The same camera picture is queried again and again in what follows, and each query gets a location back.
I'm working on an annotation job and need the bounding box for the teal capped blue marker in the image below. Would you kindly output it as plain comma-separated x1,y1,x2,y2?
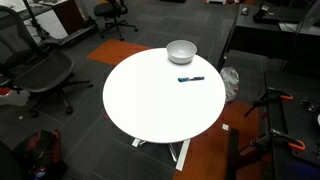
177,75,206,83

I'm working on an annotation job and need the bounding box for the white bowl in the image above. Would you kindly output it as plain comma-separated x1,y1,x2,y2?
166,39,198,65

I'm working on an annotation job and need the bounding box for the white table base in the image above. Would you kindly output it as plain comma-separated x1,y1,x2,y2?
131,137,192,172

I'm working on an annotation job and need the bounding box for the black swivel office chair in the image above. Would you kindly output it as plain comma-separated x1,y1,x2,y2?
93,0,139,42

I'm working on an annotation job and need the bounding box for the black electric scooter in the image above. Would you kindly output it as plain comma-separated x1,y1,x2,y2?
22,0,99,48

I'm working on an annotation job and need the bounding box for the black desk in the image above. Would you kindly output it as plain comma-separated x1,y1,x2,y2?
216,0,320,73

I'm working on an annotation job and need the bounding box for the black mesh office chair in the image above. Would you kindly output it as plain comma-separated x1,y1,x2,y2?
0,4,94,118

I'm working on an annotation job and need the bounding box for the dark brown cabinet panel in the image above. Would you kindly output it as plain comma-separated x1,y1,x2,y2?
53,0,85,35

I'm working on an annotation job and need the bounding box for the white desk with drawers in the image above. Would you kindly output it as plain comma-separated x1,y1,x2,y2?
13,0,69,41

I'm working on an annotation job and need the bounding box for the black desk phone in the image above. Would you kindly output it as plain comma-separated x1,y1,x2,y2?
252,1,279,24

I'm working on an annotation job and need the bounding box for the red and black backpack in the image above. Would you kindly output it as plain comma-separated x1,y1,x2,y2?
13,129,69,180

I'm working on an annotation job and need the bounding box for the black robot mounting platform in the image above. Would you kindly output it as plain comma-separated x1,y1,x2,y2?
226,71,320,180

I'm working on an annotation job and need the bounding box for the silver laptop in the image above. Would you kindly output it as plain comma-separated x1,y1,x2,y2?
294,0,320,34

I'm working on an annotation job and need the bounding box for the black clamp orange handle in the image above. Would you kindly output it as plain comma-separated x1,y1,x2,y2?
243,87,294,118
251,128,307,153

